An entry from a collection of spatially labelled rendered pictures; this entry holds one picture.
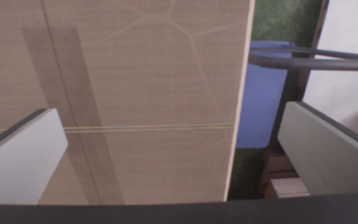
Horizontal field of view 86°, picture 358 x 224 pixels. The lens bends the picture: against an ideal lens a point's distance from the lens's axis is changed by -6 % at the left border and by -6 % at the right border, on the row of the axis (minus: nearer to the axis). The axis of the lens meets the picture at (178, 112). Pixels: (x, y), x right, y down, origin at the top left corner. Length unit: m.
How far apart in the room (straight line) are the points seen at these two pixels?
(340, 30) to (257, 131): 0.77
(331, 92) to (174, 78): 1.52
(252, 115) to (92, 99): 1.21
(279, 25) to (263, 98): 0.45
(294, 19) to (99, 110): 1.36
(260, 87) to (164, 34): 1.13
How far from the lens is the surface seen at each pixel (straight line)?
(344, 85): 1.69
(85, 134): 0.24
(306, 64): 0.50
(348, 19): 1.55
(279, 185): 1.92
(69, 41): 0.20
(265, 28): 1.40
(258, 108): 1.34
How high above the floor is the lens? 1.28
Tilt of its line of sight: 61 degrees down
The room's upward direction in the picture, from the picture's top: 176 degrees clockwise
